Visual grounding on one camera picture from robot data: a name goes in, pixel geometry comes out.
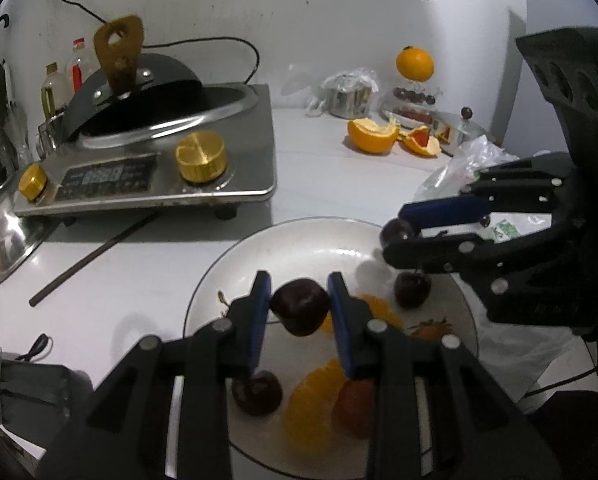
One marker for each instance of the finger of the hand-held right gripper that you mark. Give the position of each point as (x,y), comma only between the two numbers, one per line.
(444,212)
(429,252)

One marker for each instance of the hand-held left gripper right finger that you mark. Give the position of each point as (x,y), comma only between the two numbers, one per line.
(341,325)

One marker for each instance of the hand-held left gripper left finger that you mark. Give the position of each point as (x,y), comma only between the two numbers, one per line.
(259,325)

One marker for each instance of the dark red cherry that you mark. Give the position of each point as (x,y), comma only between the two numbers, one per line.
(256,394)
(299,305)
(391,232)
(411,291)
(465,112)

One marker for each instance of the small peeled orange segment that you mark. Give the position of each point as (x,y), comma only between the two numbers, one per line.
(381,310)

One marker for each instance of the clear green-print plastic bag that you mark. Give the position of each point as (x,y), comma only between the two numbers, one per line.
(454,170)

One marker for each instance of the white ceramic plate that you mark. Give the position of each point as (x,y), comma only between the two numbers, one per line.
(319,250)

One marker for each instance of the large peeled orange segment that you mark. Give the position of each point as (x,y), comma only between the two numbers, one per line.
(309,405)

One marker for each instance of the orange peel with red flesh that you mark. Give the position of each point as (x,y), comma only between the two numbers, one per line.
(421,142)

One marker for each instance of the cut orange piece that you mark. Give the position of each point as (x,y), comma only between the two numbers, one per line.
(446,135)

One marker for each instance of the red-orange fruit piece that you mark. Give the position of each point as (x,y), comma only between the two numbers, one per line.
(354,405)

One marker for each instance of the plain orange peel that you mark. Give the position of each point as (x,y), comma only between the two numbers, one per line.
(371,136)

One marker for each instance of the clear plastic cherry box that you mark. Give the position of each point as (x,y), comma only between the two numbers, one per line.
(414,96)

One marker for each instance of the steel cup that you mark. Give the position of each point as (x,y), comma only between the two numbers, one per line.
(349,102)

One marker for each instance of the whole orange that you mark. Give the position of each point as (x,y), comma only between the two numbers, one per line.
(415,63)

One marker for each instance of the crumpled clear plastic wrap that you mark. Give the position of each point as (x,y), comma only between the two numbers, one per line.
(349,77)

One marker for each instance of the steel induction cooker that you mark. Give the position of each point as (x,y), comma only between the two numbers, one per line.
(249,160)

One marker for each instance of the dark wooden chopstick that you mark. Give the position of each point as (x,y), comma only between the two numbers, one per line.
(94,256)

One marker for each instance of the grey metal device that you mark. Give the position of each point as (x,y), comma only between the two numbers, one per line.
(24,385)

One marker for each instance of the clear oil bottle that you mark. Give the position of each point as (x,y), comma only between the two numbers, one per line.
(54,92)

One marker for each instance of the red cap bottle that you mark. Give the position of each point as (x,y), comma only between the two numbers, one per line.
(79,67)

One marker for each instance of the black wall hook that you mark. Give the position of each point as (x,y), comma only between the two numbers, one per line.
(1,21)

